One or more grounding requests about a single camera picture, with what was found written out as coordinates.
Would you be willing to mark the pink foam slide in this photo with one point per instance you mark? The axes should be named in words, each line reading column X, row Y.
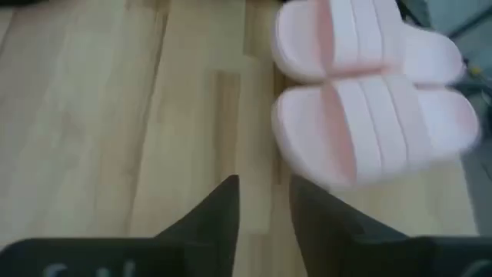
column 361, row 34
column 384, row 127

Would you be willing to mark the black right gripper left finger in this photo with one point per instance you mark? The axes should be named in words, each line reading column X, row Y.
column 200, row 238

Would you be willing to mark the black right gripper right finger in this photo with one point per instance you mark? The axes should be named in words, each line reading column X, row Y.
column 330, row 238

